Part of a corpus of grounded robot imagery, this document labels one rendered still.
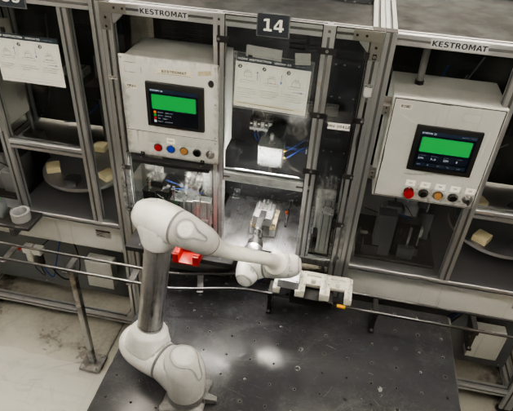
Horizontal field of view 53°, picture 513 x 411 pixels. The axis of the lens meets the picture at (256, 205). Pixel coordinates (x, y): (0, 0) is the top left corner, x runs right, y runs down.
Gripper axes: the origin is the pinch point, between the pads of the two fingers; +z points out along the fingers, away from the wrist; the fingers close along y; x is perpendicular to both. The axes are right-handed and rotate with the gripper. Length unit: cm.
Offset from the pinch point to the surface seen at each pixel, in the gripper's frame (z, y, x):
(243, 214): 16.1, -13.7, 13.1
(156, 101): -7, 63, 46
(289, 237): 3.7, -12.8, -14.1
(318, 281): -20.0, -15.4, -31.8
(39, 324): -20, -102, 135
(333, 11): 24, 96, -20
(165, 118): -8, 55, 43
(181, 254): -23.7, -9.0, 34.7
